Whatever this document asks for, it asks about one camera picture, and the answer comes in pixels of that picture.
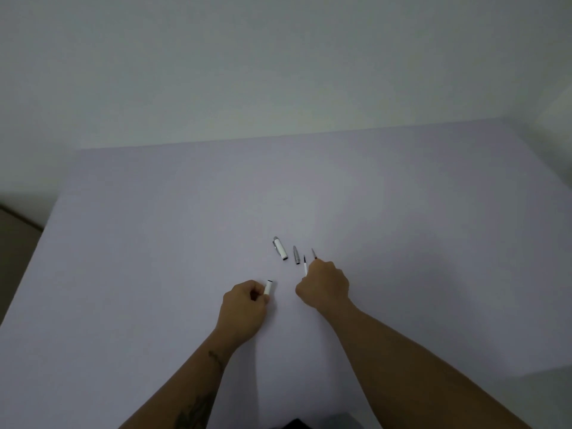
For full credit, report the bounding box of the person's right hand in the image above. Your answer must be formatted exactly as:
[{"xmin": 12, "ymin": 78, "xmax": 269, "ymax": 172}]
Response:
[{"xmin": 294, "ymin": 260, "xmax": 359, "ymax": 316}]

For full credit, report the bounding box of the person's left hand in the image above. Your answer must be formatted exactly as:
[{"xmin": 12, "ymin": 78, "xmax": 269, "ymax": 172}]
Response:
[{"xmin": 214, "ymin": 279, "xmax": 272, "ymax": 352}]

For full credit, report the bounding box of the person's right forearm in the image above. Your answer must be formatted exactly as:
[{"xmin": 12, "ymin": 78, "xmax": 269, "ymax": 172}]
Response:
[{"xmin": 317, "ymin": 303, "xmax": 533, "ymax": 429}]

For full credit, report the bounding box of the person's left forearm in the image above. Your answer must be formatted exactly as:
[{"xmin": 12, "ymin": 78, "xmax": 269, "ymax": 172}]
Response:
[{"xmin": 118, "ymin": 328, "xmax": 256, "ymax": 429}]

